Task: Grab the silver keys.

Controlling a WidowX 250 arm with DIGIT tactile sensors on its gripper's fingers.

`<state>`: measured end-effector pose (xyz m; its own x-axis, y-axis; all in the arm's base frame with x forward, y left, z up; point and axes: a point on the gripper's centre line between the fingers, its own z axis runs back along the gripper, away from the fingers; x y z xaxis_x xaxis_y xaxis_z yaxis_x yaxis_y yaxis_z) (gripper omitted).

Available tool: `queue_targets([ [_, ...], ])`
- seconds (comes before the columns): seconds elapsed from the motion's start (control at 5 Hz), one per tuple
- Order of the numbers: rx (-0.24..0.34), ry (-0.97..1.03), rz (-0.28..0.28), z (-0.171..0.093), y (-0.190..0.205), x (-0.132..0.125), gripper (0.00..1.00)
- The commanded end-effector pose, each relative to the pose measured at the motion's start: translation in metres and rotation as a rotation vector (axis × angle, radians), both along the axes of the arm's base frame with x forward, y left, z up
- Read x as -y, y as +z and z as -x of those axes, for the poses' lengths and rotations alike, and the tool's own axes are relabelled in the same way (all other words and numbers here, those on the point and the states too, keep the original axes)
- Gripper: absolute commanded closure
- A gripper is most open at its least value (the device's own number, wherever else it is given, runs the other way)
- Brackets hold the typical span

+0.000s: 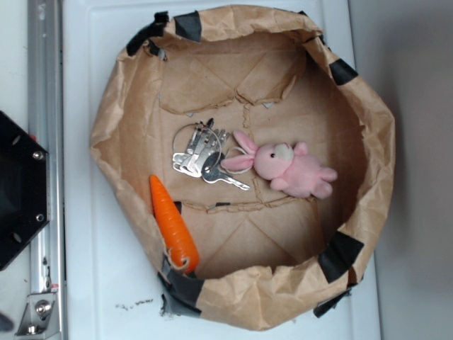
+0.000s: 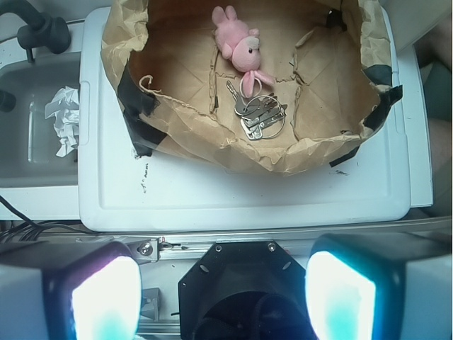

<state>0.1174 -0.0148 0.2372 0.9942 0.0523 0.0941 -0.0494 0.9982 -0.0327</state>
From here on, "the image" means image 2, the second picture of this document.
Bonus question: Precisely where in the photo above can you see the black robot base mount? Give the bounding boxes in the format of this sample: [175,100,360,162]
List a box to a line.
[178,241,316,339]

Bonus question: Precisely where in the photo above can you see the silver keys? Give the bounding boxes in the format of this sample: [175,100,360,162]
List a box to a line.
[226,80,288,141]

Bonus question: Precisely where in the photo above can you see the brown paper bag container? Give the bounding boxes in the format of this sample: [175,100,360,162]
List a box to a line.
[101,1,402,176]

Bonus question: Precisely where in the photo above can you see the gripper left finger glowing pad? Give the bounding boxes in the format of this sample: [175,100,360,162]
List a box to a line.
[1,242,142,339]

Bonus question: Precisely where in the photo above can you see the pink plush bunny toy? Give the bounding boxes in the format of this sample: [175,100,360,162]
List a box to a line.
[212,5,275,98]

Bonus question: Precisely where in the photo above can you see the black faucet fixture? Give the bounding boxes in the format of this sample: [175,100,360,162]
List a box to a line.
[1,0,71,64]

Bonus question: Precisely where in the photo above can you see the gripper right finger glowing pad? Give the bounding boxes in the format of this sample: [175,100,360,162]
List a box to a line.
[305,233,452,339]

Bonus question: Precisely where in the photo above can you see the black cables bundle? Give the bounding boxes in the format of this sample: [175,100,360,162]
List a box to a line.
[0,194,89,245]

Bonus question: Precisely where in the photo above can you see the white plastic tray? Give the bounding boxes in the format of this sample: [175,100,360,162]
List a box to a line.
[78,8,411,232]

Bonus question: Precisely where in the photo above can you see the crumpled white paper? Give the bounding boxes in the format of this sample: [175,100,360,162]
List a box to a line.
[44,86,80,158]

